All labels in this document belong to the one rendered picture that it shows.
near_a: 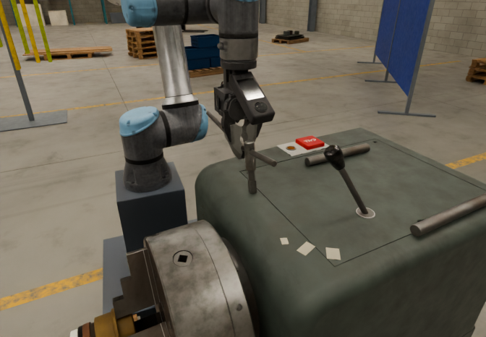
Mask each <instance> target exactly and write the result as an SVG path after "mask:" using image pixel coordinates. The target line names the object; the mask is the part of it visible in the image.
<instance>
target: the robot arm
mask: <svg viewBox="0 0 486 337"><path fill-rule="evenodd" d="M107 1H109V2H111V3H112V4H115V5H119V6H121V9H122V12H123V15H124V18H125V20H126V22H127V24H128V25H130V26H132V27H152V28H153V35H154V39H155V47H156V51H157V55H158V63H159V67H160V71H161V78H162V83H163V89H164V94H165V100H164V101H163V102H162V104H161V105H162V109H163V110H162V111H159V110H158V109H157V108H156V107H152V106H148V107H146V106H143V107H139V108H134V109H132V110H130V111H128V112H126V113H124V114H123V115H122V116H121V117H120V119H119V128H120V130H119V133H120V135H121V141H122V145H123V149H124V157H125V166H124V173H123V182H124V186H125V187H126V188H127V189H128V190H130V191H133V192H151V191H154V190H157V189H160V188H162V187H165V186H166V185H167V184H168V183H169V182H170V181H171V169H170V168H169V165H168V164H167V162H166V159H165V158H164V156H163V148H168V147H172V146H175V145H182V144H185V143H189V142H190V143H192V142H194V141H198V140H201V139H203V138H204V137H205V136H206V133H207V131H208V115H207V114H206V112H207V111H206V108H205V107H204V105H203V104H200V103H199V101H198V98H196V97H195V96H193V94H192V88H191V83H190V78H189V70H188V66H187V57H186V53H185V48H184V40H183V35H182V27H181V25H201V24H218V31H219V43H218V45H217V47H218V48H219V49H220V57H221V68H223V82H222V83H221V86H218V87H214V106H215V111H217V112H218V114H219V115H221V116H222V118H221V126H222V129H223V131H224V136H225V138H226V140H227V141H228V143H229V146H230V148H231V150H232V152H233V154H234V155H235V156H236V157H237V158H238V159H239V160H240V159H241V158H245V156H244V151H242V149H241V146H242V143H241V141H240V137H241V136H242V138H243V142H245V141H247V140H253V141H254V142H255V141H256V138H257V137H258V135H259V133H260V130H261V127H262V125H263V123H266V122H269V121H273V117H274V116H275V111H274V110H273V107H272V106H271V104H270V103H269V101H268V99H267V98H266V96H265V94H264V92H263V91H262V89H261V87H260V86H259V84H258V83H257V80H256V79H255V77H254V76H253V74H252V73H251V72H248V69H254V68H256V67H257V59H256V58H257V57H258V20H259V0H107ZM241 119H244V124H243V126H239V125H238V124H236V123H239V121H240V120H241ZM235 122H236V123H235Z"/></svg>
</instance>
